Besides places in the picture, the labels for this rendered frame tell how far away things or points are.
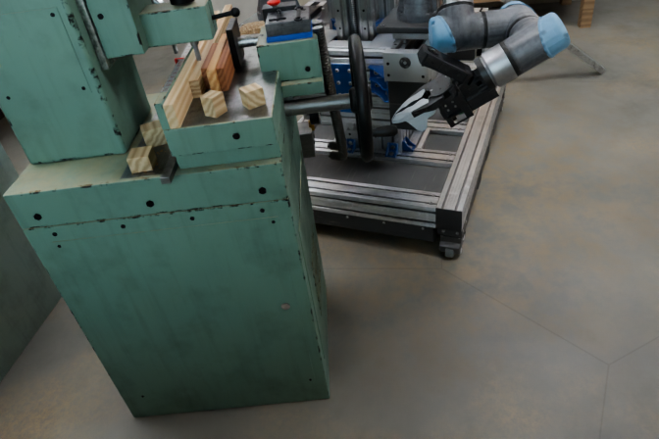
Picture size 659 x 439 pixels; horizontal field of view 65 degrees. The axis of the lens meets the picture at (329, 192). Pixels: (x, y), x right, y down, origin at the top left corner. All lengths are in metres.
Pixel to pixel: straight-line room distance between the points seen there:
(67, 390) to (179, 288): 0.73
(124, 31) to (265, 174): 0.39
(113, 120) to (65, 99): 0.10
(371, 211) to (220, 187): 0.92
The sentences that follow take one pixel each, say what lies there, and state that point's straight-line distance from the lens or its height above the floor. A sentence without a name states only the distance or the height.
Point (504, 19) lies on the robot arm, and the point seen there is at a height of 0.97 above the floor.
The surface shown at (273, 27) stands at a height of 0.99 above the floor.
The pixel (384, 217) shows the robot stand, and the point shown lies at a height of 0.16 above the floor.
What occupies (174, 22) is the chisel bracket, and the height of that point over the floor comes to 1.05.
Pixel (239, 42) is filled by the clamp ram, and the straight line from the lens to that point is 1.25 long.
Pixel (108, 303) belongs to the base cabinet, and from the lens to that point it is 1.37.
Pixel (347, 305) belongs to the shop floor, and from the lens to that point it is 1.81.
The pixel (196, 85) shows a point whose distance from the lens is 1.13.
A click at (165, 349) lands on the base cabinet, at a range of 1.46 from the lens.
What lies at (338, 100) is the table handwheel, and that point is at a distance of 1.20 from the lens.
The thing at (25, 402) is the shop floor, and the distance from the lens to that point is 1.97.
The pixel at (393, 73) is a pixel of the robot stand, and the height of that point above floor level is 0.71.
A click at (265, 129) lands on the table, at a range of 1.00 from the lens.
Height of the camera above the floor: 1.33
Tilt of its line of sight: 35 degrees down
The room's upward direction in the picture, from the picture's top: 8 degrees counter-clockwise
